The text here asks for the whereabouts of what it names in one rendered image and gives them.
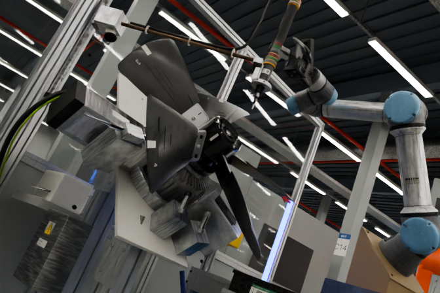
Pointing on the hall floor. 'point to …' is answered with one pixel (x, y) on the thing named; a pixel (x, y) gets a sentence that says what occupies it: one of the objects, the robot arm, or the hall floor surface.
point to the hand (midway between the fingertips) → (284, 38)
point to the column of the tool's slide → (56, 66)
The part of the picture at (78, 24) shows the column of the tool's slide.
